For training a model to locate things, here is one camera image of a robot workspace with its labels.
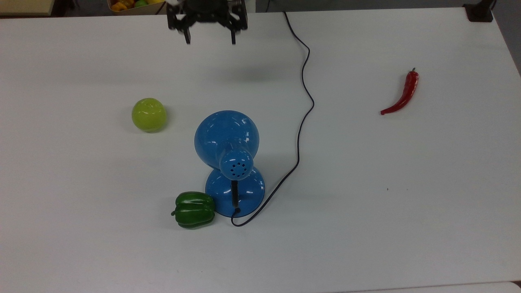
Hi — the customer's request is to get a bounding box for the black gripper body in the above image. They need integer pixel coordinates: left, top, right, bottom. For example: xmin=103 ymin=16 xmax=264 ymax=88
xmin=166 ymin=0 xmax=248 ymax=33

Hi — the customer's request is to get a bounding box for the green toy bell pepper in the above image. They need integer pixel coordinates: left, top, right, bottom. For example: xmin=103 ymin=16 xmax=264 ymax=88
xmin=171 ymin=191 xmax=216 ymax=229

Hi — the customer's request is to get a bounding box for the light wooden board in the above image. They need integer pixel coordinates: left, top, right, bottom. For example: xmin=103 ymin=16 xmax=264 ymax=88
xmin=0 ymin=0 xmax=55 ymax=17

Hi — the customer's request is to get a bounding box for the red toy chili pepper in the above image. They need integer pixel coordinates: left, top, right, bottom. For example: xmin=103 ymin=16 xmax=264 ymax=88
xmin=380 ymin=68 xmax=420 ymax=116

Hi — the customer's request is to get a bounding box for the black lamp power cable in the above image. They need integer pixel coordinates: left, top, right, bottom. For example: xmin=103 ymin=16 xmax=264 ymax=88
xmin=231 ymin=11 xmax=315 ymax=227

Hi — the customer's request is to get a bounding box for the blue desk lamp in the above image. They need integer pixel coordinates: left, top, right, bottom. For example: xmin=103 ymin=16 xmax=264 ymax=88
xmin=194 ymin=110 xmax=266 ymax=217

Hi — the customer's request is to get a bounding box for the green toy apple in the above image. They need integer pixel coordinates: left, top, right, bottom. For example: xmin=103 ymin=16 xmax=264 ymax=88
xmin=131 ymin=98 xmax=167 ymax=133

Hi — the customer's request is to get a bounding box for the cardboard box of toy fruit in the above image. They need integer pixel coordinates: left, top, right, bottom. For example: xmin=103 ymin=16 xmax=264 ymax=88
xmin=107 ymin=0 xmax=168 ymax=15

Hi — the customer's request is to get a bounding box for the black table clamp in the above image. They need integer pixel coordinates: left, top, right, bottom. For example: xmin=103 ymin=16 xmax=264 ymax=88
xmin=463 ymin=0 xmax=496 ymax=22

